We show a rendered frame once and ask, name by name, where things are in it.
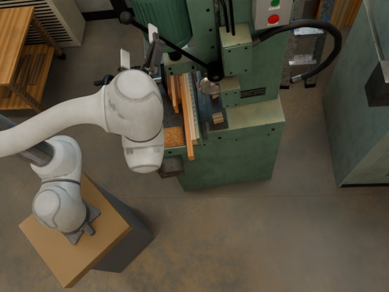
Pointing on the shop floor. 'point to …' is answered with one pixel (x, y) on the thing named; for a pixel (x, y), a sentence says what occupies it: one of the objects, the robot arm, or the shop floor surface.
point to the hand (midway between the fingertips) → (138, 42)
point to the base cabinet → (231, 161)
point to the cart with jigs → (24, 60)
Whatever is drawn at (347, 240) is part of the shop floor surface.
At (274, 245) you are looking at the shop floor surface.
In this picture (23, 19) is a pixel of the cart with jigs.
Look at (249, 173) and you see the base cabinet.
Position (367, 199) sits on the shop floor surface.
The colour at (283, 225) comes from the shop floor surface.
